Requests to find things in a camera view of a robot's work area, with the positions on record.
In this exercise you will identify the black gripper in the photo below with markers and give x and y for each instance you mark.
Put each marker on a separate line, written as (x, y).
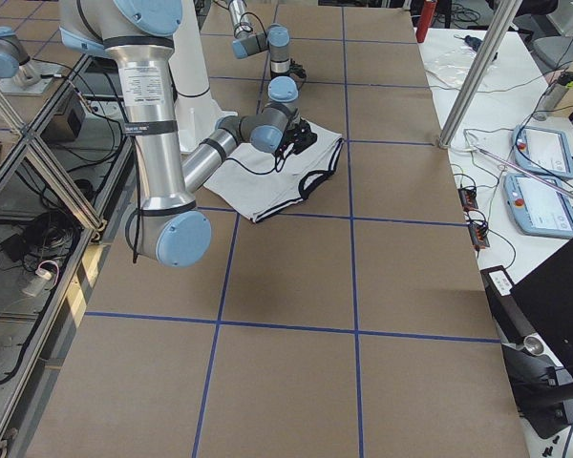
(294, 69)
(291, 138)

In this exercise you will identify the grey cartoon print t-shirt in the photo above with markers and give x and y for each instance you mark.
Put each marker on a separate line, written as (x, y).
(258, 186)

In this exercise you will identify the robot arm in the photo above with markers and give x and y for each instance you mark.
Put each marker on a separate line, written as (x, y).
(251, 37)
(141, 37)

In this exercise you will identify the red cylinder bottle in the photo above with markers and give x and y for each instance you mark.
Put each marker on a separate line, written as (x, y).
(425, 20)

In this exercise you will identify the far teach pendant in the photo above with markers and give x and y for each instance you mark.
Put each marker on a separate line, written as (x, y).
(543, 151)

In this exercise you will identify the teach pendant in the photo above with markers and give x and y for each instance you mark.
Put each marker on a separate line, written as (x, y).
(537, 207)
(543, 151)

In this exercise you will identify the near teach pendant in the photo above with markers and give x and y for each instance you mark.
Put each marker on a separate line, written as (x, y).
(537, 207)

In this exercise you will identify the black laptop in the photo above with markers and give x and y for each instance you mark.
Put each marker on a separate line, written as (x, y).
(535, 316)

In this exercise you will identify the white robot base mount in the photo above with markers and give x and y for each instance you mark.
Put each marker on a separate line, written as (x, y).
(197, 112)

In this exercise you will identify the aluminium frame post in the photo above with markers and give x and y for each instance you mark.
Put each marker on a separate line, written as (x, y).
(503, 17)

